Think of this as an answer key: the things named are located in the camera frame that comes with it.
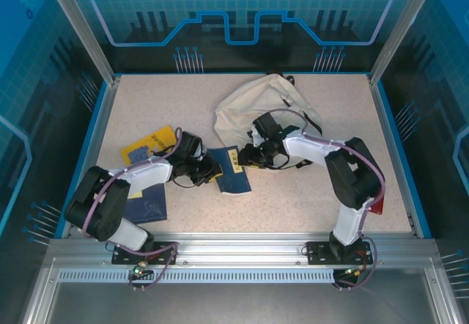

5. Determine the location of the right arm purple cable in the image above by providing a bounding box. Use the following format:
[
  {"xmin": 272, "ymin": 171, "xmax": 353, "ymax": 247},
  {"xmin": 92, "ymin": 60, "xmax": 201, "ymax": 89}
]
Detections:
[{"xmin": 265, "ymin": 108, "xmax": 388, "ymax": 292}]

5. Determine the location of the aluminium corner post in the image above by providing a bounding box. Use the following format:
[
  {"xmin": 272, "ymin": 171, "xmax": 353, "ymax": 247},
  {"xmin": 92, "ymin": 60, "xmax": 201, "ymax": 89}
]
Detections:
[
  {"xmin": 39, "ymin": 0, "xmax": 122, "ymax": 86},
  {"xmin": 368, "ymin": 0, "xmax": 443, "ymax": 86}
]

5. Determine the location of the cream canvas backpack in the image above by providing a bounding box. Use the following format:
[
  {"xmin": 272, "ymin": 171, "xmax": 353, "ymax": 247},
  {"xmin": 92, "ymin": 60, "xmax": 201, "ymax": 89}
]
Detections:
[{"xmin": 213, "ymin": 73, "xmax": 324, "ymax": 171}]

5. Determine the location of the aluminium front rail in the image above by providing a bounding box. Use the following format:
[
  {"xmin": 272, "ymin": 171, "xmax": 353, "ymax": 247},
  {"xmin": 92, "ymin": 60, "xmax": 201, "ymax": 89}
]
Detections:
[{"xmin": 47, "ymin": 232, "xmax": 439, "ymax": 266}]

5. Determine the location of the large dark blue book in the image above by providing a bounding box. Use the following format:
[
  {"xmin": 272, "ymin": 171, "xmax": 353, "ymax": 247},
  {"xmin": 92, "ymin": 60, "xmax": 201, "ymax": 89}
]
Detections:
[{"xmin": 126, "ymin": 183, "xmax": 169, "ymax": 224}]

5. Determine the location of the aluminium side rail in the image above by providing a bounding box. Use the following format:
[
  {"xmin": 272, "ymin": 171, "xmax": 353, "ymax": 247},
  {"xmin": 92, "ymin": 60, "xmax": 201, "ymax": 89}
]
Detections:
[
  {"xmin": 366, "ymin": 74, "xmax": 419, "ymax": 239},
  {"xmin": 60, "ymin": 76, "xmax": 122, "ymax": 239}
]

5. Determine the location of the blue book with yellow label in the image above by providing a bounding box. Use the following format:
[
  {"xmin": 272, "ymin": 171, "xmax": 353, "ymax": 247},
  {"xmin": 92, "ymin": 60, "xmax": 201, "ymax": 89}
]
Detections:
[{"xmin": 207, "ymin": 146, "xmax": 254, "ymax": 196}]

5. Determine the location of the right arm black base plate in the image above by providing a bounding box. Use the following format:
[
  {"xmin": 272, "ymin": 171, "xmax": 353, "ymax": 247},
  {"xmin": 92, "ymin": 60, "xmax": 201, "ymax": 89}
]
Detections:
[{"xmin": 306, "ymin": 241, "xmax": 372, "ymax": 265}]

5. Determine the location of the grey metal outer frame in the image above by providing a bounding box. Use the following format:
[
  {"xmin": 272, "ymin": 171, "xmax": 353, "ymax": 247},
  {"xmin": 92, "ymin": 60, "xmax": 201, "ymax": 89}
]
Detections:
[{"xmin": 20, "ymin": 257, "xmax": 465, "ymax": 324}]

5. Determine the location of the red book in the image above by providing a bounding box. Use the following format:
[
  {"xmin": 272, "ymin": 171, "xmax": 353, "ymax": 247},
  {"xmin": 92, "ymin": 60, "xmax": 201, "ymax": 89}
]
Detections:
[{"xmin": 368, "ymin": 196, "xmax": 386, "ymax": 216}]

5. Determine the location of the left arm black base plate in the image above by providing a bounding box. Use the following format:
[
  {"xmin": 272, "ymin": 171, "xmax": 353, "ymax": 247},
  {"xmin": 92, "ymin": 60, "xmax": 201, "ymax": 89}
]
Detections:
[{"xmin": 111, "ymin": 240, "xmax": 181, "ymax": 265}]

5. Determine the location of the slotted grey cable duct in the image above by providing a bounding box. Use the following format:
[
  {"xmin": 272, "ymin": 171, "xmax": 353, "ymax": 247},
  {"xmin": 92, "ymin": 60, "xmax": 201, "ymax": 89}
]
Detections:
[{"xmin": 57, "ymin": 269, "xmax": 336, "ymax": 284}]

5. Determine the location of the yellow book with blue pattern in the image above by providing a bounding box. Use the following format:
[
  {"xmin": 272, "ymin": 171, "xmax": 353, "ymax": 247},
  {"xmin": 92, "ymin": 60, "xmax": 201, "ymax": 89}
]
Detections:
[{"xmin": 120, "ymin": 125, "xmax": 177, "ymax": 166}]

